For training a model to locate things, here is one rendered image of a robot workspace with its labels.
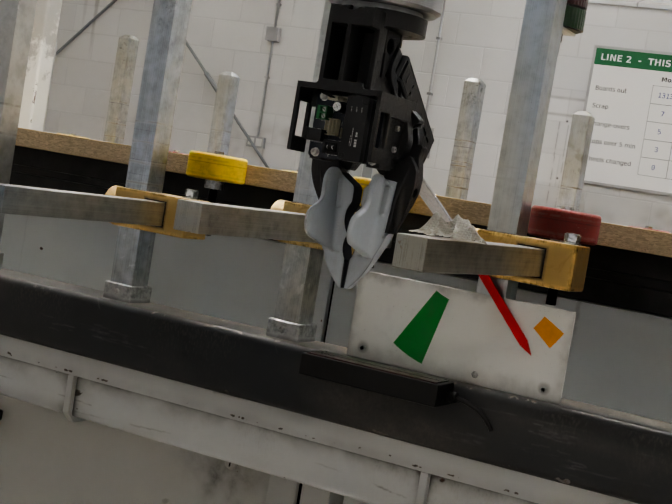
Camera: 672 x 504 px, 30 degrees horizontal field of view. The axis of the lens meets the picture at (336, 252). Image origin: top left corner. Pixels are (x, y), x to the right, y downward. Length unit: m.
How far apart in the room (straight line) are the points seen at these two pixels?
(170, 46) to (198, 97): 8.38
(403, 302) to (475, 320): 0.09
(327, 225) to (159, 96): 0.69
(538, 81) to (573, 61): 7.46
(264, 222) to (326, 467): 0.35
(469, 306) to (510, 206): 0.12
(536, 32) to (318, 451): 0.55
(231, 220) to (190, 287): 0.59
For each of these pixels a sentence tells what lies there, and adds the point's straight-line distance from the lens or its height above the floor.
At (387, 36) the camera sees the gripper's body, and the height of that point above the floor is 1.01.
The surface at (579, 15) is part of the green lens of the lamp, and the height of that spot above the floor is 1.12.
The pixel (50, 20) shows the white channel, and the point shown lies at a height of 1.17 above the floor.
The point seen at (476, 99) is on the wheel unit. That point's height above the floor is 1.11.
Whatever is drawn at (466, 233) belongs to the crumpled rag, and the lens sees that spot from 1.13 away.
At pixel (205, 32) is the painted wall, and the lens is 10.07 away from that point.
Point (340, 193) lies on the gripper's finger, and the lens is 0.98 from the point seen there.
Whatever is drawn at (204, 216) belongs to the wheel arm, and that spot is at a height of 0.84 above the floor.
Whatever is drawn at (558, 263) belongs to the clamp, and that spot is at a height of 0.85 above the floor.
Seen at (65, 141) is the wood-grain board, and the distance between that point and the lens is 1.92.
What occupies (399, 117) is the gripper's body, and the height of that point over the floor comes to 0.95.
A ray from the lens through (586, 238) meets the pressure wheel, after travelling 1.44.
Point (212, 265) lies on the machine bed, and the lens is 1.82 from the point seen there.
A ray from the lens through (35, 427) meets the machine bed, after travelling 2.07.
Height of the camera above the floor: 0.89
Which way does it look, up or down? 3 degrees down
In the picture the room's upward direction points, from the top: 9 degrees clockwise
